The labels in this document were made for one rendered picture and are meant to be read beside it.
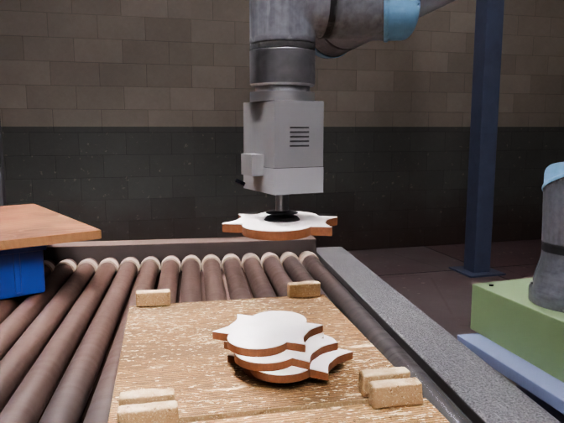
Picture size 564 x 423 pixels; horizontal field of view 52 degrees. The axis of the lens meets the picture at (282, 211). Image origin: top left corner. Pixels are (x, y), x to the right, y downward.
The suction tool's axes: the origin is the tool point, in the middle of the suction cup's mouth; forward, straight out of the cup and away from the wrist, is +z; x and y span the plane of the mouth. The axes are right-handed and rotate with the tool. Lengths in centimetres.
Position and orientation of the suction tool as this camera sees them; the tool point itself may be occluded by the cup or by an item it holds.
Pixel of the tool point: (282, 229)
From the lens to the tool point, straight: 68.6
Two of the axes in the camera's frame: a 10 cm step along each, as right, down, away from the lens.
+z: 0.0, 9.9, 1.5
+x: 8.9, -0.7, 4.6
